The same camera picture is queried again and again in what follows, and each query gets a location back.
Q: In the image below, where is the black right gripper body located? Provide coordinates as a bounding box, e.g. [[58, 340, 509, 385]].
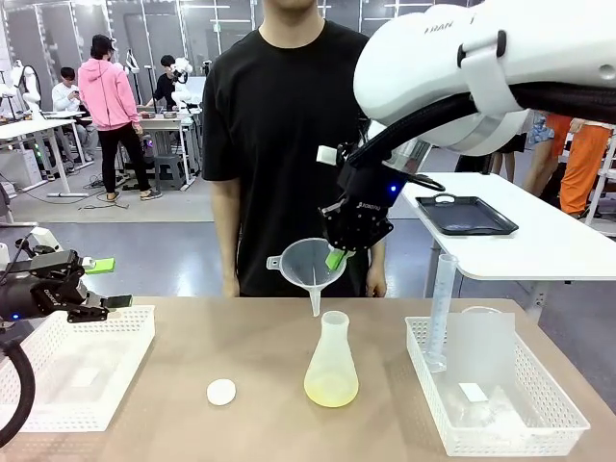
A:
[[339, 154, 404, 218]]

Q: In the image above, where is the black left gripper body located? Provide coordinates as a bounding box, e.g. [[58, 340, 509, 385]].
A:
[[0, 270, 91, 321]]

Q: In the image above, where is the translucent plastic funnel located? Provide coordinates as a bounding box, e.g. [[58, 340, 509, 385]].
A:
[[266, 238, 346, 318]]

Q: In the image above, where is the clear plastic graduated cylinder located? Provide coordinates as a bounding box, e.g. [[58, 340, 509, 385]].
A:
[[425, 253, 460, 374]]

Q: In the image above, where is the clear plastic beaker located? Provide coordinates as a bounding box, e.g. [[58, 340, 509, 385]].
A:
[[445, 306, 517, 386]]

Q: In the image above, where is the person's left forearm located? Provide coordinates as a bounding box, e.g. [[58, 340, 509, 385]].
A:
[[366, 240, 386, 269]]

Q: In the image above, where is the person's right forearm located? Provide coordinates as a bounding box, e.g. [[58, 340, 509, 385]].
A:
[[217, 220, 242, 283]]

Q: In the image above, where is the person's left hand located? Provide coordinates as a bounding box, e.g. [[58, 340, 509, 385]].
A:
[[365, 264, 388, 296]]

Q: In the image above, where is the white perforated plastic basket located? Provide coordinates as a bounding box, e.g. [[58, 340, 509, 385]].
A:
[[0, 304, 157, 433], [404, 315, 591, 457]]

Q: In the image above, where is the black tray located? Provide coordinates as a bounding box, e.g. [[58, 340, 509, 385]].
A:
[[415, 193, 520, 237]]

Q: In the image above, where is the translucent Erlenmeyer flask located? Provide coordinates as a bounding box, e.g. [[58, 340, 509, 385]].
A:
[[302, 310, 360, 409]]

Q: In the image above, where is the person in black T-shirt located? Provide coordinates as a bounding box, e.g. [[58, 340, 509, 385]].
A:
[[201, 0, 386, 298]]

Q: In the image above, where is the white round lid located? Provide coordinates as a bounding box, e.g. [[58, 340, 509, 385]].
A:
[[206, 378, 238, 406]]

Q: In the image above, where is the white desk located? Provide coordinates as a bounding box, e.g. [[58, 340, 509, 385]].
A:
[[0, 117, 90, 198]]

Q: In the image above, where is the person in pink hoodie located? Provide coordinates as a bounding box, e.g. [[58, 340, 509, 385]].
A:
[[76, 34, 164, 202]]

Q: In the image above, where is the seated person in white shirt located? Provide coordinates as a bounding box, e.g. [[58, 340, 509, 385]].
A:
[[51, 66, 97, 163]]

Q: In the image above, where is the small white label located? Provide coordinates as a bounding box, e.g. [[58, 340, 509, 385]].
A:
[[458, 383, 488, 402]]

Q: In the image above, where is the background person in black shirt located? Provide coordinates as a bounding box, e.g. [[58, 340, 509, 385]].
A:
[[143, 54, 182, 110]]

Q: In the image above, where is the mannequin in orange clothes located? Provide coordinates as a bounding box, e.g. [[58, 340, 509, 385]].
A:
[[546, 113, 616, 217]]

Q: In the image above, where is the clear crumpled plastic bag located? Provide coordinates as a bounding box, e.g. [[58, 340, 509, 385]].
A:
[[447, 384, 528, 429]]

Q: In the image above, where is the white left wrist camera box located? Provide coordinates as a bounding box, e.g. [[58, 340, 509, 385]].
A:
[[28, 226, 63, 253]]

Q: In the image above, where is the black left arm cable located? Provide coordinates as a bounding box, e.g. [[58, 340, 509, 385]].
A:
[[0, 331, 38, 437]]

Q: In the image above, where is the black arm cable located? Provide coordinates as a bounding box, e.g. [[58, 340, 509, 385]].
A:
[[358, 81, 616, 160], [0, 331, 38, 437]]

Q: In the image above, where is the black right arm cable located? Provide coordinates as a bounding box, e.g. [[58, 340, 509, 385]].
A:
[[358, 81, 616, 160]]

